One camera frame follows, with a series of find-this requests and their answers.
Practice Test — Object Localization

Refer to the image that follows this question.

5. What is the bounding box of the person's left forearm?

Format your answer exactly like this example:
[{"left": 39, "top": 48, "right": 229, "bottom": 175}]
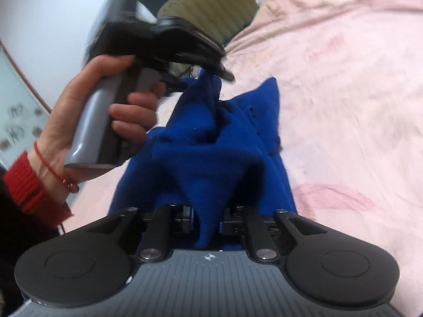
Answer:
[{"left": 0, "top": 151, "right": 75, "bottom": 258}]

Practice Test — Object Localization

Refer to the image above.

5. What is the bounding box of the person's left hand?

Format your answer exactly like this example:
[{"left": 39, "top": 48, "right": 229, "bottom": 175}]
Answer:
[{"left": 28, "top": 54, "right": 167, "bottom": 194}]

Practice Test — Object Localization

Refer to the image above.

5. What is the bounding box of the brown wooden door frame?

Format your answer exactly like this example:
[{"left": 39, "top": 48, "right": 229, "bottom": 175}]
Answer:
[{"left": 0, "top": 38, "right": 53, "bottom": 114}]

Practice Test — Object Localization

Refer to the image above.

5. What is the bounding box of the blue knit sweater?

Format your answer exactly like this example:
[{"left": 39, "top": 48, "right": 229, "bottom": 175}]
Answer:
[{"left": 109, "top": 69, "right": 300, "bottom": 251}]

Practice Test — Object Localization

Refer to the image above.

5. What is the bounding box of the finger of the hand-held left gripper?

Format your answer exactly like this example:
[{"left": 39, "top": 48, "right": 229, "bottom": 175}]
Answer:
[
  {"left": 155, "top": 17, "right": 227, "bottom": 61},
  {"left": 169, "top": 53, "right": 236, "bottom": 82}
]

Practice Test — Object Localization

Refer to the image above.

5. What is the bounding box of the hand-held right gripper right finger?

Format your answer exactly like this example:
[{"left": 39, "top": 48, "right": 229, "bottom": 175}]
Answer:
[{"left": 220, "top": 205, "right": 328, "bottom": 261}]

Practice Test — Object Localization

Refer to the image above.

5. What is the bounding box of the pink quilted blanket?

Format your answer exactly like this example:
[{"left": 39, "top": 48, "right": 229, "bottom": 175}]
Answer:
[{"left": 61, "top": 0, "right": 423, "bottom": 307}]

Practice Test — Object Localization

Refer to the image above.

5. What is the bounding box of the red string bracelet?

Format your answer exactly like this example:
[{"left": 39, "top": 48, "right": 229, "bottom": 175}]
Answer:
[{"left": 33, "top": 141, "right": 80, "bottom": 194}]

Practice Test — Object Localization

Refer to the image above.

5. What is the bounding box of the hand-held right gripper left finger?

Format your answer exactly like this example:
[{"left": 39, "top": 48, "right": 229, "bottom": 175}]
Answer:
[{"left": 88, "top": 203, "right": 194, "bottom": 261}]

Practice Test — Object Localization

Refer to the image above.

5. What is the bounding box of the frosted glass sliding door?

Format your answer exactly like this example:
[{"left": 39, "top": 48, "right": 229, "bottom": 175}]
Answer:
[{"left": 0, "top": 51, "right": 53, "bottom": 169}]

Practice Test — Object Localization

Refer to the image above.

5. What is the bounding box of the green padded headboard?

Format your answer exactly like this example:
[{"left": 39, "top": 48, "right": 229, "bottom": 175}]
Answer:
[{"left": 157, "top": 0, "right": 265, "bottom": 45}]

